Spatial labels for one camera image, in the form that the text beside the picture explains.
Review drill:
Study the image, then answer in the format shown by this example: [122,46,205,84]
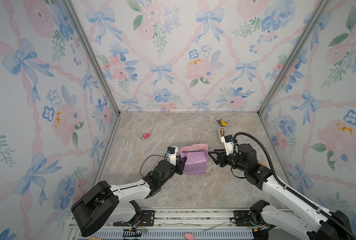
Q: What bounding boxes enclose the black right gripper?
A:
[208,148,248,174]

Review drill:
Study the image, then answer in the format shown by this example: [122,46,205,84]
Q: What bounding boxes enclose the pink purple wrapping paper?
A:
[180,144,209,175]

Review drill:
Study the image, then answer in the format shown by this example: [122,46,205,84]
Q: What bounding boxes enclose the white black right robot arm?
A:
[209,150,356,240]

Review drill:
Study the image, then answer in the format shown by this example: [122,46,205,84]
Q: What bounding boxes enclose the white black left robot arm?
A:
[71,157,187,237]

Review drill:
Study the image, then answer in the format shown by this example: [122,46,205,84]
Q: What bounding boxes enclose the grey tape dispenser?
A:
[217,126,225,144]

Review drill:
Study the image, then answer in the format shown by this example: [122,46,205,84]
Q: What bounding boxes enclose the yellow purple toy figure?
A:
[217,120,227,127]

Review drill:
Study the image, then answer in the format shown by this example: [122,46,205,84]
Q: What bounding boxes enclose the red pink toy figure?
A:
[141,131,151,140]

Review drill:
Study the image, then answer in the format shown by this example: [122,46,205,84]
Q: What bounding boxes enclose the pink object front edge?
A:
[184,233,195,240]

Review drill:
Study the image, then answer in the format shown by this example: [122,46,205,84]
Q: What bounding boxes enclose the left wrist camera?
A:
[167,146,179,166]

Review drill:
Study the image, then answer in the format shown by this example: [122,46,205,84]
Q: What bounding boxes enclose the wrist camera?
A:
[220,134,258,164]
[167,146,179,166]

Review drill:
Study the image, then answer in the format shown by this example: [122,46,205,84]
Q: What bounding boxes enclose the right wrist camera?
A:
[220,134,258,164]

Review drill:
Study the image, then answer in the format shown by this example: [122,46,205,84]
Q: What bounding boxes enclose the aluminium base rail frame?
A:
[62,206,327,240]

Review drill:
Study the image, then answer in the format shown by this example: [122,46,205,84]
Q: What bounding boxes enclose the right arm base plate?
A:
[230,210,273,228]

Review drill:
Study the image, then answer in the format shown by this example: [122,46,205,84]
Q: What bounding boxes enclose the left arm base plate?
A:
[113,210,155,228]

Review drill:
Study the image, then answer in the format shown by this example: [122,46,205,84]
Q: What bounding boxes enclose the grey slotted cable duct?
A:
[92,229,255,240]

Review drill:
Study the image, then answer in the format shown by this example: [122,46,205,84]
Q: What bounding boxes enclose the black corrugated cable conduit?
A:
[233,131,356,240]

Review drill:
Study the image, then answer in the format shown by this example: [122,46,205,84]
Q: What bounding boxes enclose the aluminium corner post right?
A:
[257,0,331,117]

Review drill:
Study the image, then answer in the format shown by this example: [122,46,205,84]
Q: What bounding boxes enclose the aluminium corner post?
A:
[60,0,120,117]
[257,0,331,117]

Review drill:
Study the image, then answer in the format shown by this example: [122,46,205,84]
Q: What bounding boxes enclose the aluminium corner post left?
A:
[60,0,120,117]

